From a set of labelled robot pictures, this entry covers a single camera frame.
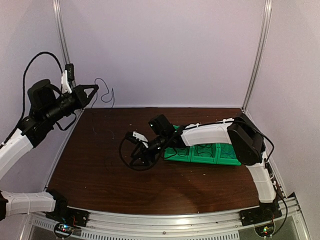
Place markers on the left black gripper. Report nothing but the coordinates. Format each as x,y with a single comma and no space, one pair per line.
82,99

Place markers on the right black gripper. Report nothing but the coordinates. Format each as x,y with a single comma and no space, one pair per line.
144,151

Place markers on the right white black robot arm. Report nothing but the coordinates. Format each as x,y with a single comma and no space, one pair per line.
247,141

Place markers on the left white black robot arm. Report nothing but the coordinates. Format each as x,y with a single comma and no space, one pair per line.
48,105

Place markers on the left green plastic bin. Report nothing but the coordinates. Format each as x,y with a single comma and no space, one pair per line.
178,154

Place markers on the green plastic bin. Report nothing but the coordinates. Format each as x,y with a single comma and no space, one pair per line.
204,154
226,155
178,154

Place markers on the middle green plastic bin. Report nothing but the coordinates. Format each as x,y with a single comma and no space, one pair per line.
204,154

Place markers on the right green plastic bin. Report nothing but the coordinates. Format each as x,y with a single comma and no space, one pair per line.
226,155

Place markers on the left round circuit board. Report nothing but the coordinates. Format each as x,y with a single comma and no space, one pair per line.
62,230

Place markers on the round circuit board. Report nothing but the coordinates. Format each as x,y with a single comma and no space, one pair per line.
62,230
265,230

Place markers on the right round circuit board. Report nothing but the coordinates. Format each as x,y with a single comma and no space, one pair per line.
265,230

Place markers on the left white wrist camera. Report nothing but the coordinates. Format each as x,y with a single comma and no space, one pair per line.
67,79

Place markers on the left aluminium frame post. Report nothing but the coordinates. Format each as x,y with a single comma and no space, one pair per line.
61,34

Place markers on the aluminium frame post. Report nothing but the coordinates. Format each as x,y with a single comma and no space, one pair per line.
264,31
61,34

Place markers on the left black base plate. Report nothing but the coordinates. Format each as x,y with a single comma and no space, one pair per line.
71,217

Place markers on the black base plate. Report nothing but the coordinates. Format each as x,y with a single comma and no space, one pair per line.
71,217
257,215

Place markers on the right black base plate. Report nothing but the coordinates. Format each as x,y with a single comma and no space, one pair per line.
257,215

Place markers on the right aluminium frame post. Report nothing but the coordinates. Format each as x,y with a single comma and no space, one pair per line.
264,31

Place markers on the aluminium front rail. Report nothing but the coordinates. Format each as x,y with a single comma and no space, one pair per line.
221,225

